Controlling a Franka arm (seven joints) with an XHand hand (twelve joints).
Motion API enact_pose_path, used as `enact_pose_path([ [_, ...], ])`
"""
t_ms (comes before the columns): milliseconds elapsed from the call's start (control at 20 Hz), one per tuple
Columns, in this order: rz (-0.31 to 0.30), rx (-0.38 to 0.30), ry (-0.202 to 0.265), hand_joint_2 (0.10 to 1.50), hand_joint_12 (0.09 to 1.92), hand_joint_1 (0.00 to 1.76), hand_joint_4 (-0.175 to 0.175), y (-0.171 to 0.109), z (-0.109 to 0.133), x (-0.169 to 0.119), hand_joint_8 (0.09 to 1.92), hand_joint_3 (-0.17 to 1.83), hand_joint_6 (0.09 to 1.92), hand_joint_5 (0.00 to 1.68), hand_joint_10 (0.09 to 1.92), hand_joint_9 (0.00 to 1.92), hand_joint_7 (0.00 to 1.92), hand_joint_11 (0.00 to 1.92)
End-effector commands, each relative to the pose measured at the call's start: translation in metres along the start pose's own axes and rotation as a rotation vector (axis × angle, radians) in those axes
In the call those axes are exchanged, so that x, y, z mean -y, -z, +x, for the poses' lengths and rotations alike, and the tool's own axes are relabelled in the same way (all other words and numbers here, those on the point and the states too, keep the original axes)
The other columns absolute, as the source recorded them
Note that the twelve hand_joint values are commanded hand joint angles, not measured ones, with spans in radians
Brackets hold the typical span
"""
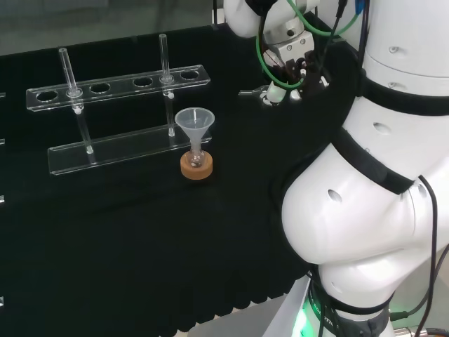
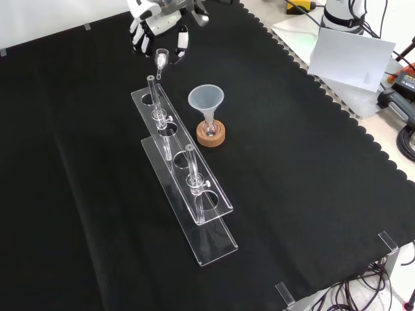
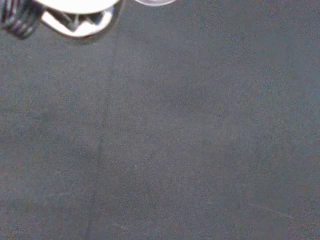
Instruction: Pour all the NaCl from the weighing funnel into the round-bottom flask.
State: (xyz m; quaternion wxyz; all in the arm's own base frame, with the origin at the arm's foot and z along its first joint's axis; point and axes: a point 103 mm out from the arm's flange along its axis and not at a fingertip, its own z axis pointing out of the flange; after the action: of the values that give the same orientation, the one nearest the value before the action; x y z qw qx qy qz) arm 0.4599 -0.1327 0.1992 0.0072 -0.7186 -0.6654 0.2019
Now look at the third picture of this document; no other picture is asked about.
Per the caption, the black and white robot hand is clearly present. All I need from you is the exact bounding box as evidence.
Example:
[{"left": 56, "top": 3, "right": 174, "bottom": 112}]
[{"left": 0, "top": 0, "right": 121, "bottom": 40}]

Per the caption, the clear round rim piece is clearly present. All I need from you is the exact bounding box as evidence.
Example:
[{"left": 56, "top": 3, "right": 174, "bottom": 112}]
[{"left": 134, "top": 0, "right": 177, "bottom": 7}]

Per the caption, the black bench cloth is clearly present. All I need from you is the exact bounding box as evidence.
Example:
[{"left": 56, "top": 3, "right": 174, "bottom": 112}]
[{"left": 0, "top": 0, "right": 320, "bottom": 240}]

